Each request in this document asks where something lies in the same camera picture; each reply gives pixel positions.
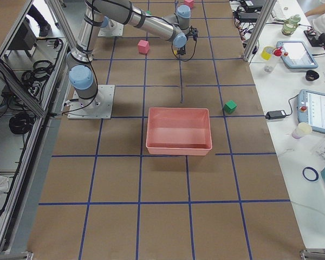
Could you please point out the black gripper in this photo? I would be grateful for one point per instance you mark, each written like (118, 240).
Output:
(181, 49)

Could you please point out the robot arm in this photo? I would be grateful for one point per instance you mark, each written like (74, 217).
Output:
(172, 28)

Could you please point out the pink foam cube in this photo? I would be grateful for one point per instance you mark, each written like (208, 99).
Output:
(189, 3)
(143, 47)

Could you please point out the black power adapter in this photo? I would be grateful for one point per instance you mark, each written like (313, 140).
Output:
(247, 17)
(275, 114)

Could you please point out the pink plastic bin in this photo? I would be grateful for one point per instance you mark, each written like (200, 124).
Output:
(178, 131)

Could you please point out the yellow tape roll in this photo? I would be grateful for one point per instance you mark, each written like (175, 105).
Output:
(267, 52)

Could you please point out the green water bottle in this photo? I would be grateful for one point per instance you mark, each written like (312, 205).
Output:
(290, 25)

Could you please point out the teach pendant tablet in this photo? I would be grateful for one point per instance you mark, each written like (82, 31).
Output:
(311, 109)
(298, 56)

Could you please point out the plastic cup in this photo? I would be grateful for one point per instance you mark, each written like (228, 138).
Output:
(301, 130)

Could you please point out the black wrist camera, arm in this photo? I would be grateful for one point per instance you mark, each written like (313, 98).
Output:
(193, 33)

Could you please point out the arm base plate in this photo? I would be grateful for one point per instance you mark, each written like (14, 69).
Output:
(100, 108)
(110, 28)

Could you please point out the aluminium frame post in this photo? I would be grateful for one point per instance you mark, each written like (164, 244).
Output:
(262, 19)

